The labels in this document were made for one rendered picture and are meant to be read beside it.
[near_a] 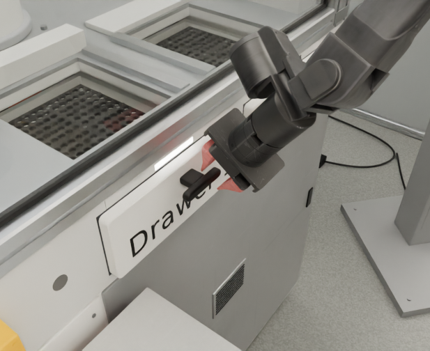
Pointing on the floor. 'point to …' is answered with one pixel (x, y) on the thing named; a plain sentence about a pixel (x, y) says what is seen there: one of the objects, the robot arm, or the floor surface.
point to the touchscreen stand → (412, 225)
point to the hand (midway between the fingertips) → (214, 175)
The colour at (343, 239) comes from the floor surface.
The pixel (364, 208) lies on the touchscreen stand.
